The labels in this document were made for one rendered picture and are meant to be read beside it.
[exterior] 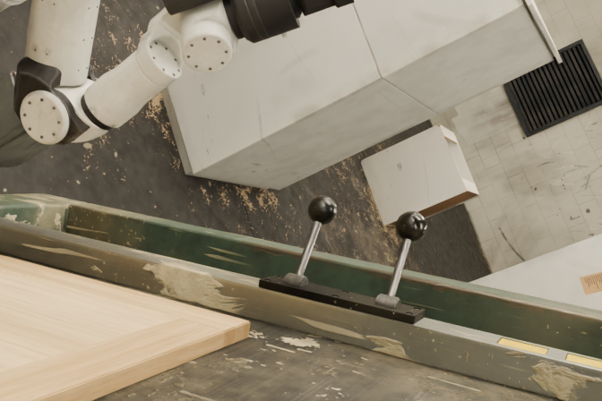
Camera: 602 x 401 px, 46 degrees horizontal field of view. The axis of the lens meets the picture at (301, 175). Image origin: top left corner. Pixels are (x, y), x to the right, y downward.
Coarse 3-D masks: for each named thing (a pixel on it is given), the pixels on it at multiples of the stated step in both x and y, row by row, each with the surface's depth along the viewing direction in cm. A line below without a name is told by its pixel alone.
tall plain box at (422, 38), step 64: (384, 0) 307; (448, 0) 294; (512, 0) 282; (256, 64) 333; (320, 64) 317; (384, 64) 303; (448, 64) 315; (512, 64) 342; (192, 128) 345; (256, 128) 329; (320, 128) 339; (384, 128) 372
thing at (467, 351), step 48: (0, 240) 106; (48, 240) 102; (96, 240) 104; (144, 288) 95; (192, 288) 92; (240, 288) 89; (336, 336) 84; (384, 336) 81; (432, 336) 79; (480, 336) 79; (528, 384) 75; (576, 384) 73
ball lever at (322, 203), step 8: (312, 200) 92; (320, 200) 91; (328, 200) 91; (312, 208) 91; (320, 208) 91; (328, 208) 91; (336, 208) 92; (312, 216) 92; (320, 216) 91; (328, 216) 91; (320, 224) 92; (312, 232) 91; (312, 240) 90; (312, 248) 90; (304, 256) 90; (304, 264) 89; (296, 272) 89; (288, 280) 88; (296, 280) 87; (304, 280) 87
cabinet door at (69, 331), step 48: (0, 288) 80; (48, 288) 83; (96, 288) 85; (0, 336) 64; (48, 336) 66; (96, 336) 68; (144, 336) 69; (192, 336) 71; (240, 336) 78; (0, 384) 53; (48, 384) 54; (96, 384) 57
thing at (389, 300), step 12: (408, 216) 87; (420, 216) 87; (396, 228) 88; (408, 228) 86; (420, 228) 86; (408, 240) 86; (396, 264) 85; (396, 276) 85; (396, 288) 84; (384, 300) 83; (396, 300) 82
